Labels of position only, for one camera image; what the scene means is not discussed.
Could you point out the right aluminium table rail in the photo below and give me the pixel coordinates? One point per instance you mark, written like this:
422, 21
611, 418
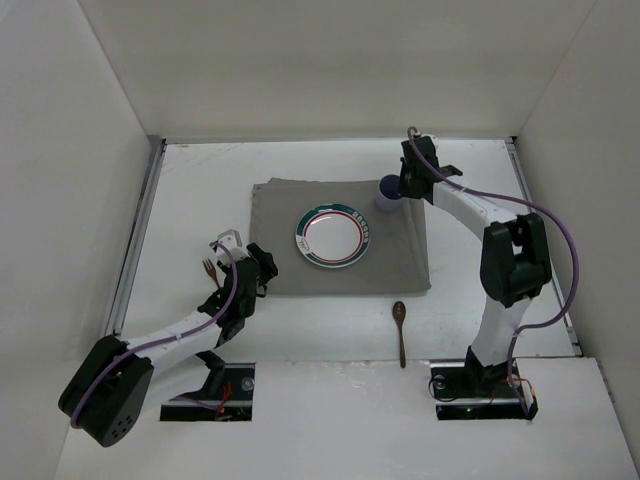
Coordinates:
554, 228

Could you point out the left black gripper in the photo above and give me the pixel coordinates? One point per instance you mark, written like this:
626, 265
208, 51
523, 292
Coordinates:
262, 262

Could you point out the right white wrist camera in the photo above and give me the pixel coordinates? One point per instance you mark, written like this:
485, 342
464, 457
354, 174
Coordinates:
433, 138

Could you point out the brown wooden spoon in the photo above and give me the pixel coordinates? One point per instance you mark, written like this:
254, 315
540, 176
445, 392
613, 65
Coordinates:
399, 316

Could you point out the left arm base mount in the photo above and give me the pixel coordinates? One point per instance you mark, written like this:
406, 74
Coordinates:
226, 394

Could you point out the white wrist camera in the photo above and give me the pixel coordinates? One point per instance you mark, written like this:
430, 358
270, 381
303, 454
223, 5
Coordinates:
227, 245
433, 138

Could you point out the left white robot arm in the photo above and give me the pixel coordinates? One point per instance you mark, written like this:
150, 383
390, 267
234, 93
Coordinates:
119, 379

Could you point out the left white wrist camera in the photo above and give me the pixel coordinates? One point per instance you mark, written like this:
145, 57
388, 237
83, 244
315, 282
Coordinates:
227, 245

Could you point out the lavender plastic cup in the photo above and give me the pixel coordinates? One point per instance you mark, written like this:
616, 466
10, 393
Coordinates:
388, 198

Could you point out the white plate green rim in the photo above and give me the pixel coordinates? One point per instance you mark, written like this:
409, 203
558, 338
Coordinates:
332, 236

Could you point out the aluminium table rail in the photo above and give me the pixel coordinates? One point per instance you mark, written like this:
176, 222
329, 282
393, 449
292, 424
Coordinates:
554, 228
114, 322

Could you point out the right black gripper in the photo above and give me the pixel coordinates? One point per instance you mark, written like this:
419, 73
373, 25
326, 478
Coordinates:
410, 179

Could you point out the left aluminium table rail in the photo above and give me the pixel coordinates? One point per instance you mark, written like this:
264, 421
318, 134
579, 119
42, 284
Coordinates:
114, 322

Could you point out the grey cloth placemat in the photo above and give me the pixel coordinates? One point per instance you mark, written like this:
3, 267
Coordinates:
395, 263

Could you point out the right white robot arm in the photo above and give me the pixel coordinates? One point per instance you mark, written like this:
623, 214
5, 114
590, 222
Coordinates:
515, 262

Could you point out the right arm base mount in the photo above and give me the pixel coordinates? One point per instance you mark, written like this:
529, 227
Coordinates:
465, 390

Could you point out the brown wooden fork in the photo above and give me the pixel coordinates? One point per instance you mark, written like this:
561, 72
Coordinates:
210, 270

